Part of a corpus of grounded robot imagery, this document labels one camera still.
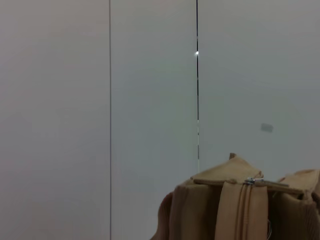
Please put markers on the khaki canvas food bag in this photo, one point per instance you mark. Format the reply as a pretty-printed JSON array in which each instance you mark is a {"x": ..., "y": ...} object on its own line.
[{"x": 200, "y": 212}]

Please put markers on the silver metal zipper pull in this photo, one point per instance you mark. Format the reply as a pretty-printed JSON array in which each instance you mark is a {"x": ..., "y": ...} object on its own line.
[{"x": 272, "y": 183}]

